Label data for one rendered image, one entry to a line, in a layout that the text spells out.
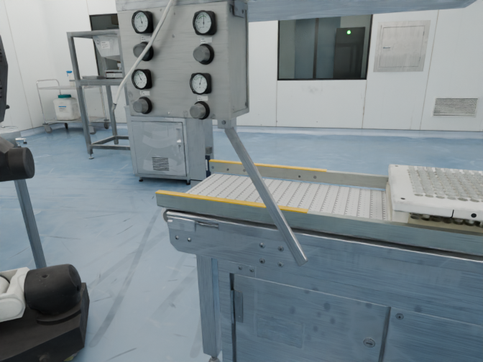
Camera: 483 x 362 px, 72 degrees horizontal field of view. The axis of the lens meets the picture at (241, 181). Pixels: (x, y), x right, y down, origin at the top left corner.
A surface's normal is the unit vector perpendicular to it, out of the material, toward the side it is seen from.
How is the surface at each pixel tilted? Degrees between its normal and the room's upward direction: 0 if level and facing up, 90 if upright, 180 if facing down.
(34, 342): 0
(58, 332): 0
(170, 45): 90
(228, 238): 90
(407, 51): 90
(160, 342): 0
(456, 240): 90
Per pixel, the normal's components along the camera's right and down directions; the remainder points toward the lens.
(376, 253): -0.36, 0.32
